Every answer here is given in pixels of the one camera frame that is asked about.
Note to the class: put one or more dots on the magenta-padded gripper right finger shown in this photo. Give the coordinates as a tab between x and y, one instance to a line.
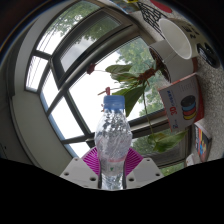
146	171

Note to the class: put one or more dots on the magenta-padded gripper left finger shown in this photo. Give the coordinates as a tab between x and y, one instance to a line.
75	171

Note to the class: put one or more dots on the clear blue-capped water bottle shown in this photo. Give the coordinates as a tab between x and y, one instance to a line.
112	140

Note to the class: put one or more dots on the green leafy plant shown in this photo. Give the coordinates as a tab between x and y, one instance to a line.
166	141

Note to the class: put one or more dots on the small colourful flat box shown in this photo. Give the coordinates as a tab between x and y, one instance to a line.
201	143

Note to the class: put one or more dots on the red white spool-print box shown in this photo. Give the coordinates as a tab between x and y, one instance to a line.
181	103

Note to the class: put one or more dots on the brown-framed window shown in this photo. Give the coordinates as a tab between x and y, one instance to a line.
63	86

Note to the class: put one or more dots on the red-flowered plant in white pot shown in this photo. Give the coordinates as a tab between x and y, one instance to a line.
180	68

